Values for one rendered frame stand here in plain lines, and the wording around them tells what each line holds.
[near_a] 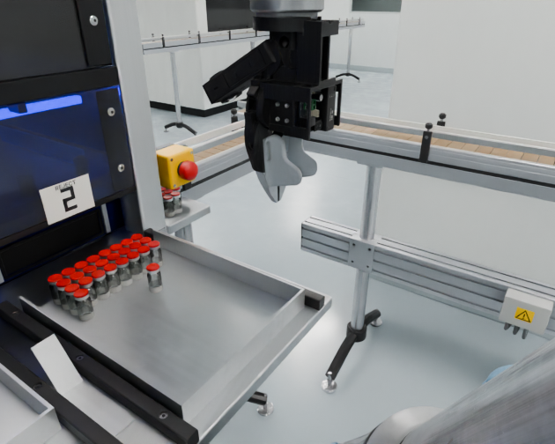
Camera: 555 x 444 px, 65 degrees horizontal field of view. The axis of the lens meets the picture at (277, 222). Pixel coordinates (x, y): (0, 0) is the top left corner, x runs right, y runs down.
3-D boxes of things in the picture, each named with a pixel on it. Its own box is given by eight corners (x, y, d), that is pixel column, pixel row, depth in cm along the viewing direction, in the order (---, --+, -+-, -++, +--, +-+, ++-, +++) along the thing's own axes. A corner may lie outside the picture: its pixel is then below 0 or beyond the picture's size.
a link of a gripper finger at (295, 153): (308, 210, 53) (311, 136, 49) (269, 198, 56) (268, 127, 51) (321, 201, 55) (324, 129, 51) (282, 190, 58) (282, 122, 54)
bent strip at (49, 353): (41, 382, 55) (29, 347, 52) (63, 367, 57) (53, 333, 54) (114, 438, 48) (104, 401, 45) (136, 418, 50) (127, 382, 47)
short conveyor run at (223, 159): (140, 231, 98) (129, 165, 91) (97, 214, 106) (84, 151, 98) (299, 151, 148) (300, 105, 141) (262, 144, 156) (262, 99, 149)
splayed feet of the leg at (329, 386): (315, 387, 164) (317, 359, 158) (369, 315, 201) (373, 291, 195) (335, 396, 160) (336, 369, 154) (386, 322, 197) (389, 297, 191)
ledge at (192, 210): (128, 218, 100) (126, 210, 99) (169, 198, 109) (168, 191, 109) (170, 233, 93) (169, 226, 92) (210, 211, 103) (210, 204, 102)
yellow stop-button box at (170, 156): (148, 182, 93) (143, 151, 89) (173, 173, 98) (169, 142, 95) (173, 190, 89) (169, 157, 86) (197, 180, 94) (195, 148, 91)
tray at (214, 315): (25, 315, 66) (18, 297, 65) (156, 244, 85) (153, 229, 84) (184, 426, 49) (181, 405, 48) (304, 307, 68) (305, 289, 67)
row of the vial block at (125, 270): (67, 313, 67) (60, 288, 65) (157, 260, 80) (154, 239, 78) (76, 318, 66) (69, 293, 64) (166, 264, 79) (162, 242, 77)
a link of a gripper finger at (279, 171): (294, 219, 50) (296, 142, 46) (254, 207, 53) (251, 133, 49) (308, 210, 53) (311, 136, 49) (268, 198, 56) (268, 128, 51)
